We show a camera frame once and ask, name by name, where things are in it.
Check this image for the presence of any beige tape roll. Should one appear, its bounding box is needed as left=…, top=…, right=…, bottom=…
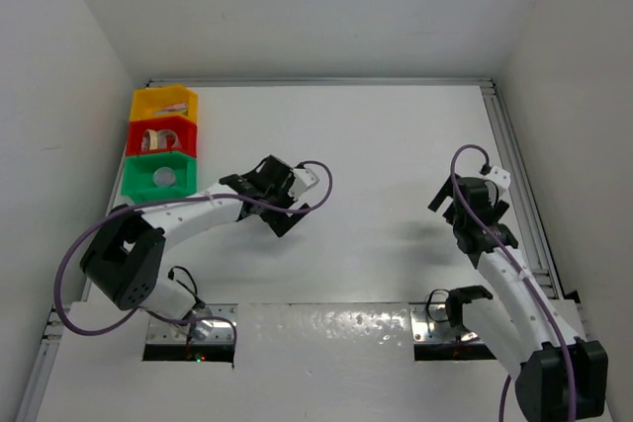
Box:
left=141, top=129, right=159, bottom=151

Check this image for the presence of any pink clip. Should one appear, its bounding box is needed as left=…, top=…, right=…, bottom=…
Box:
left=155, top=103, right=189, bottom=115

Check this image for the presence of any clear tape roll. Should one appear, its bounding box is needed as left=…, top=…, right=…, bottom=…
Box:
left=158, top=129, right=181, bottom=149

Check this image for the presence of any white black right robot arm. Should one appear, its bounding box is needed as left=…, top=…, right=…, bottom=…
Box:
left=428, top=168, right=608, bottom=421

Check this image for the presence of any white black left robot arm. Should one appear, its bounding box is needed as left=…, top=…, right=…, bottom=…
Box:
left=80, top=155, right=318, bottom=310

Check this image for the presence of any red plastic bin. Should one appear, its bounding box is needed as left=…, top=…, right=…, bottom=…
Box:
left=126, top=116, right=198, bottom=157

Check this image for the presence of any green plastic bin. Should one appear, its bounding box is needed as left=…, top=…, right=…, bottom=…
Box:
left=121, top=151, right=198, bottom=204

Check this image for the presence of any yellow plastic bin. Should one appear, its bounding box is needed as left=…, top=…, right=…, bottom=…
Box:
left=130, top=85, right=198, bottom=124

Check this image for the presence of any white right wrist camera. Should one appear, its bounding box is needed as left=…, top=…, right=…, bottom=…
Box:
left=482, top=166, right=511, bottom=205

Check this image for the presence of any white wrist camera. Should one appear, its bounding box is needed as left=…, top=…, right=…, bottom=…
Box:
left=482, top=166, right=511, bottom=205
left=288, top=167, right=319, bottom=201

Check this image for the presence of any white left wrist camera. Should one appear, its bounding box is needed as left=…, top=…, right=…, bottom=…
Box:
left=288, top=167, right=319, bottom=201

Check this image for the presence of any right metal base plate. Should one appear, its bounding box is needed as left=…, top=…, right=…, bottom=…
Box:
left=409, top=301, right=483, bottom=345

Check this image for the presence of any metal base plate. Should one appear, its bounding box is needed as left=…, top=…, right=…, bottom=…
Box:
left=146, top=304, right=237, bottom=346
left=409, top=301, right=483, bottom=345

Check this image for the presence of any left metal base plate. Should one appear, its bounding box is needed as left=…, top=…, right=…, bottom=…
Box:
left=146, top=304, right=237, bottom=346

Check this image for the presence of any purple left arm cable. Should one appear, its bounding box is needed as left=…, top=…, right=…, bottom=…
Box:
left=52, top=159, right=335, bottom=344

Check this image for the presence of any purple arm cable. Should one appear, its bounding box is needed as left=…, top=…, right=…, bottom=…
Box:
left=449, top=143, right=578, bottom=422
left=52, top=159, right=335, bottom=344

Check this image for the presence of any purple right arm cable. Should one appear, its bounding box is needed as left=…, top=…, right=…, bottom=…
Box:
left=449, top=143, right=578, bottom=422

